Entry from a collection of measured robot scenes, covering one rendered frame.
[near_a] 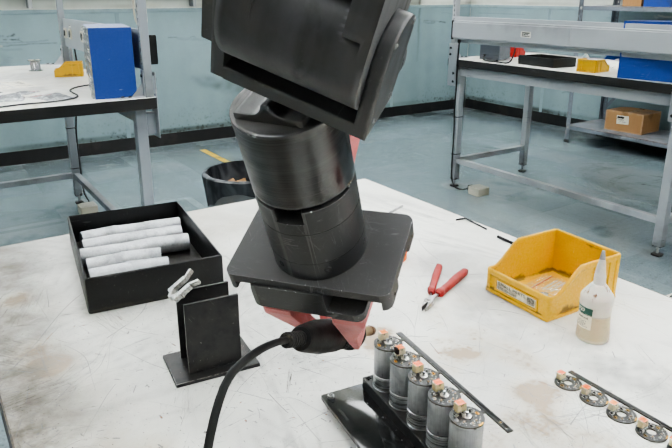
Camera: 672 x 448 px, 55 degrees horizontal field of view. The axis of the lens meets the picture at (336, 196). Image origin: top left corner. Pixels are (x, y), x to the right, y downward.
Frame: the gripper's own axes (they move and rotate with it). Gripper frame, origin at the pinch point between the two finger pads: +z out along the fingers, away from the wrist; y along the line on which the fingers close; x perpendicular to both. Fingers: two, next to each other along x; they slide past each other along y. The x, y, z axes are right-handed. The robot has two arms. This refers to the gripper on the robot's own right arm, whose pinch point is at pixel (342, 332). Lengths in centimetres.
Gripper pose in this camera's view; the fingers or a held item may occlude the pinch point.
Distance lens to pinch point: 45.8
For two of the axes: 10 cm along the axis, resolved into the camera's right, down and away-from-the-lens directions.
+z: 1.5, 7.3, 6.7
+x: -2.9, 6.8, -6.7
